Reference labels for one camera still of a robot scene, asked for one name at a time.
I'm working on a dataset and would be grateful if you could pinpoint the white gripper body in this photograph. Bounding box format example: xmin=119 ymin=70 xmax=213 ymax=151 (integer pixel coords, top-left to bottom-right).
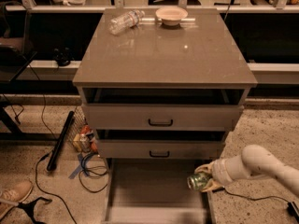
xmin=212 ymin=157 xmax=244 ymax=186

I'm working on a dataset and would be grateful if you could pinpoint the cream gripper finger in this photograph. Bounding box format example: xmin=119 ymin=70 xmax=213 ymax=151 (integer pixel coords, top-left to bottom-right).
xmin=194 ymin=162 xmax=213 ymax=174
xmin=202 ymin=179 xmax=223 ymax=192

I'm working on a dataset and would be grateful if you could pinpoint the green soda can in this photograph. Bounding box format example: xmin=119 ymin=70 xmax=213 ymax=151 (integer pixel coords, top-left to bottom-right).
xmin=187 ymin=172 xmax=211 ymax=191

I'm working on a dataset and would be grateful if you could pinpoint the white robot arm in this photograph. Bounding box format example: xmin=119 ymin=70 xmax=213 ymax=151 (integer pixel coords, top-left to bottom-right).
xmin=194 ymin=145 xmax=299 ymax=196

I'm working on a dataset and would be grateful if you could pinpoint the grey open bottom drawer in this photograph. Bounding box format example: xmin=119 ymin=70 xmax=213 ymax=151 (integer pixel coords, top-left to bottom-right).
xmin=102 ymin=159 xmax=215 ymax=224

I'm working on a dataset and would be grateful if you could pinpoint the grey drawer cabinet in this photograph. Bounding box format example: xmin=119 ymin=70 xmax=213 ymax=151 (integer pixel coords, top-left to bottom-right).
xmin=72 ymin=7 xmax=258 ymax=224

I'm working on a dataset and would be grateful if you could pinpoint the grey middle drawer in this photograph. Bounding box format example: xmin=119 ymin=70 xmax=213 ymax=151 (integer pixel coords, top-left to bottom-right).
xmin=96 ymin=140 xmax=225 ymax=160

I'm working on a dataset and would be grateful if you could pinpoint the grey top drawer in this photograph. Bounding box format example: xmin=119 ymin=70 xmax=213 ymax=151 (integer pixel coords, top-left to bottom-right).
xmin=82 ymin=104 xmax=243 ymax=132

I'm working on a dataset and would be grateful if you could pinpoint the black tube on floor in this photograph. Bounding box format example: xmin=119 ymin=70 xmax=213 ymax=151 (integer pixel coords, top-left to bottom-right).
xmin=47 ymin=111 xmax=75 ymax=172

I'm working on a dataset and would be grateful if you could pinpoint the clear plastic water bottle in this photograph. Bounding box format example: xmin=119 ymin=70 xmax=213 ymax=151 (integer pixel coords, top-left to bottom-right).
xmin=108 ymin=9 xmax=145 ymax=35

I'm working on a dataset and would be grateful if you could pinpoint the black tripod stand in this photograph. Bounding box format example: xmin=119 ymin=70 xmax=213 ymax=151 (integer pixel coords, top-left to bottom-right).
xmin=0 ymin=196 xmax=53 ymax=224

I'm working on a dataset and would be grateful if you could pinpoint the tan shoe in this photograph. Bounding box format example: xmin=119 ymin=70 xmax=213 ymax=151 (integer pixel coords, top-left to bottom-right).
xmin=0 ymin=180 xmax=33 ymax=219

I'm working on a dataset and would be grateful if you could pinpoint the black chair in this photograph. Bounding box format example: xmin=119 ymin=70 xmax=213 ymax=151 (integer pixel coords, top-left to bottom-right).
xmin=0 ymin=1 xmax=36 ymax=83

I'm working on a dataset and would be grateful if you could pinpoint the wire basket with items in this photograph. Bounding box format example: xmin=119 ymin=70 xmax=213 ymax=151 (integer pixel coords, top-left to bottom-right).
xmin=66 ymin=106 xmax=97 ymax=153

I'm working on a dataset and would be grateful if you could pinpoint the black floor cable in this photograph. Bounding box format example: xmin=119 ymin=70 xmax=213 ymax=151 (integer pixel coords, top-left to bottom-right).
xmin=28 ymin=63 xmax=78 ymax=224

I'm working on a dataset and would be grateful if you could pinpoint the black clamp on rail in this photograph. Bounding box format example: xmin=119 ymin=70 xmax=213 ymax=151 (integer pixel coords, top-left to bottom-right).
xmin=53 ymin=48 xmax=73 ymax=67

